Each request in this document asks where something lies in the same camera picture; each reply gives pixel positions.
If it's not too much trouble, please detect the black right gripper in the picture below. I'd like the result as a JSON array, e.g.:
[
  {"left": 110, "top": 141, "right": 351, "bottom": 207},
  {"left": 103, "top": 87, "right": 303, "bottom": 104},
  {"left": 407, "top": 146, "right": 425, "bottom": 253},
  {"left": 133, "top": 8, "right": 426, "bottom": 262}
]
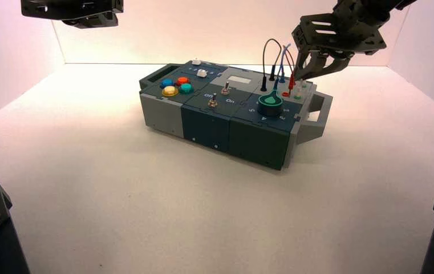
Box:
[{"left": 292, "top": 13, "right": 387, "bottom": 81}]

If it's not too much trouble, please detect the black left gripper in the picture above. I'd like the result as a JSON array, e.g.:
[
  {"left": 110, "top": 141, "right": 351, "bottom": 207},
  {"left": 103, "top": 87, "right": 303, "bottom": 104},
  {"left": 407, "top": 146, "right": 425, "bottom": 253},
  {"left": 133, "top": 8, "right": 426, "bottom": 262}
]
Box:
[{"left": 21, "top": 0, "right": 124, "bottom": 29}]

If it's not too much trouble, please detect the red banana plug wire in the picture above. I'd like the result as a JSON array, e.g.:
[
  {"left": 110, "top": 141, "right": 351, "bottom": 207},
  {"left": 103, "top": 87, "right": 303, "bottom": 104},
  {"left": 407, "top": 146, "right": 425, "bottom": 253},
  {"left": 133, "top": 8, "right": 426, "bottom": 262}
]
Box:
[{"left": 282, "top": 47, "right": 297, "bottom": 98}]

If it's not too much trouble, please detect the green rotary knob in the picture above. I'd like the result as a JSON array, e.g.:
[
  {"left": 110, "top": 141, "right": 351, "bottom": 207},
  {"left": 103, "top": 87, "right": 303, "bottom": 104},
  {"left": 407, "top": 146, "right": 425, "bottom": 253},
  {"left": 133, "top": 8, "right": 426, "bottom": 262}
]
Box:
[{"left": 257, "top": 94, "right": 282, "bottom": 117}]

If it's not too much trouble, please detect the grey and teal task box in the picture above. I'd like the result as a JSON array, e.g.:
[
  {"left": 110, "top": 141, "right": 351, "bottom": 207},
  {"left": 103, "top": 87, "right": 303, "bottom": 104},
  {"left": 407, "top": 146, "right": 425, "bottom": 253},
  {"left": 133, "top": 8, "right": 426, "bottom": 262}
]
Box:
[{"left": 138, "top": 59, "right": 333, "bottom": 171}]

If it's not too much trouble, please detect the white banana plug wire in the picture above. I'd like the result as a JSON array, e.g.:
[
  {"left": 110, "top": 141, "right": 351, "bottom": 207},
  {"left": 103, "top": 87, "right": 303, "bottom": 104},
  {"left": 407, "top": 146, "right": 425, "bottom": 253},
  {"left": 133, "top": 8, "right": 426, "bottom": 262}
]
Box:
[{"left": 294, "top": 79, "right": 310, "bottom": 101}]

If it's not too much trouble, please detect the blue banana plug wire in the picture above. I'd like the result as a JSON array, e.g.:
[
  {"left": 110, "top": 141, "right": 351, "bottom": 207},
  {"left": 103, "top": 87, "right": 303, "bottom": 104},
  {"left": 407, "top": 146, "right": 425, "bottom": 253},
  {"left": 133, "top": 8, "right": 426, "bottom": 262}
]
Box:
[{"left": 273, "top": 43, "right": 291, "bottom": 91}]

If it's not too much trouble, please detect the black banana plug wire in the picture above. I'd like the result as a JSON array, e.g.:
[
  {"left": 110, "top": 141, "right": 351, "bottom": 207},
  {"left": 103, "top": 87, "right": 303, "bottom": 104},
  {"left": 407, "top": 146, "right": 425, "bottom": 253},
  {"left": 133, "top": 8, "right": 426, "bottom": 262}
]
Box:
[{"left": 261, "top": 38, "right": 282, "bottom": 92}]

